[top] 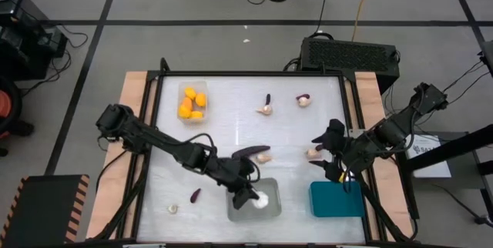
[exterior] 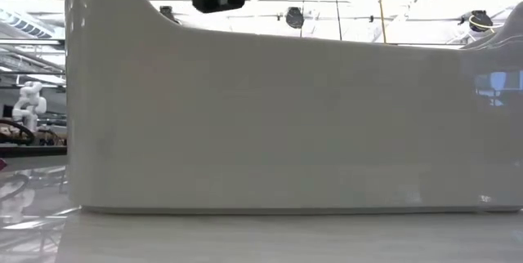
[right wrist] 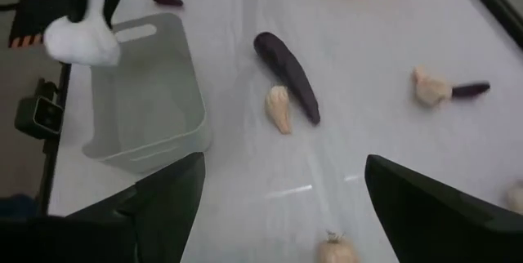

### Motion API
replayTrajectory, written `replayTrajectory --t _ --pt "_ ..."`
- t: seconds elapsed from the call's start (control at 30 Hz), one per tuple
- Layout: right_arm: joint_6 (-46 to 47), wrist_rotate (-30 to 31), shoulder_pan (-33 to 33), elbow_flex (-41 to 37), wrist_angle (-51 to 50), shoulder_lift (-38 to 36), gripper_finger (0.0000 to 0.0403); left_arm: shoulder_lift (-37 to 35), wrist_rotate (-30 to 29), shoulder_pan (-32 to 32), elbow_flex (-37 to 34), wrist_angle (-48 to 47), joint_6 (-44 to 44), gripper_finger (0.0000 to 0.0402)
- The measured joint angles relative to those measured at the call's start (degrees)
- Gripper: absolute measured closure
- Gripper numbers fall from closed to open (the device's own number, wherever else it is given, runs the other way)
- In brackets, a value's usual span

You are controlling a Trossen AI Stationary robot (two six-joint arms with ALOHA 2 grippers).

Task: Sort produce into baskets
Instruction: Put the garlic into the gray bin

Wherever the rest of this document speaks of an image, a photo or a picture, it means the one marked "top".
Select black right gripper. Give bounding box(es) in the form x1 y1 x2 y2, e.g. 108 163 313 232
309 129 371 182

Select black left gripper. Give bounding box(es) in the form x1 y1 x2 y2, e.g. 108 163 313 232
207 155 260 211

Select white garlic head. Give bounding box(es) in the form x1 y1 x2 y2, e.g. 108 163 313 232
252 192 270 209

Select grey plastic basket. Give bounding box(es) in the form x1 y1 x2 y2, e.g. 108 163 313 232
226 177 282 223

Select large purple eggplant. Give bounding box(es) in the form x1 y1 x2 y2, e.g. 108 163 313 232
232 145 271 160

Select teal plastic basket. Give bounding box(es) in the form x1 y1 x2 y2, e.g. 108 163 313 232
309 180 366 218

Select light wooden side board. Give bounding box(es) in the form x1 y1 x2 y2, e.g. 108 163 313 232
348 71 415 238
86 71 156 240

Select black computer case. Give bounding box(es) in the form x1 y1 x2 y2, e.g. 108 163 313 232
299 36 401 91

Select white printed paper box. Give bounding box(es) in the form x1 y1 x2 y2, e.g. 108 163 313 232
402 134 452 179

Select black metal stand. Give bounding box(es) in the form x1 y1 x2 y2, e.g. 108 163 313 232
392 122 493 226

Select clear plastic container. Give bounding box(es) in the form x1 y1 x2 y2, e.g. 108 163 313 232
177 81 210 125

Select black mat orange stripes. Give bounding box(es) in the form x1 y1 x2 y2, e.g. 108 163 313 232
0 174 90 248

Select black orange round device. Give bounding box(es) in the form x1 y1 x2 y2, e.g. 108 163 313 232
0 74 35 157

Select black equipment stack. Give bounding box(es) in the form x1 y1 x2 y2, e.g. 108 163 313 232
0 0 69 82

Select black table frame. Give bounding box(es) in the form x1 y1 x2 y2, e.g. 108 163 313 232
92 57 421 248

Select black floor cable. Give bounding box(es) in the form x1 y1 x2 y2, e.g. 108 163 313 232
312 0 333 37

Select yellow floor cable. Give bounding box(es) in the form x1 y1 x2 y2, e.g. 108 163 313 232
350 0 377 43

